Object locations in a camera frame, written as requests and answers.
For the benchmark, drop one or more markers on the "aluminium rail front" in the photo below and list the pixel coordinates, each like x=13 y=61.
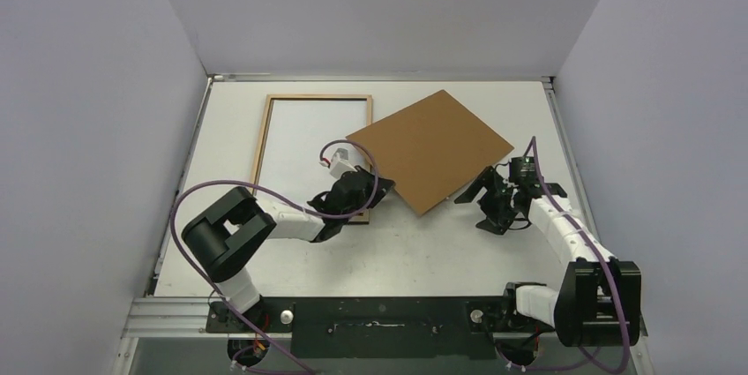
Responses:
x=163 y=317

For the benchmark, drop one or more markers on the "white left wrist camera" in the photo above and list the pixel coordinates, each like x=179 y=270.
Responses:
x=339 y=164

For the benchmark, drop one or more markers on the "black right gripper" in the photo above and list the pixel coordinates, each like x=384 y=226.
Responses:
x=493 y=198

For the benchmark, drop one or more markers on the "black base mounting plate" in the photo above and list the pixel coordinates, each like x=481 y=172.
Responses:
x=307 y=345

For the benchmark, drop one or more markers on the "brown frame backing board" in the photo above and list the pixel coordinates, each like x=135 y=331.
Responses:
x=431 y=149

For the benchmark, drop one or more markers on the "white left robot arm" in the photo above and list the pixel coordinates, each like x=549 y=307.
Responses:
x=225 y=236

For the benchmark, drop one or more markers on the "wooden picture frame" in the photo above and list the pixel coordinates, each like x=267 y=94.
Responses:
x=260 y=138

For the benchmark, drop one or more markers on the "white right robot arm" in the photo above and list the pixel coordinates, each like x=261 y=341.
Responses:
x=598 y=301

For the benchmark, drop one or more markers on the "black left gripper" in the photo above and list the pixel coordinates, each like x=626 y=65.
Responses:
x=383 y=187

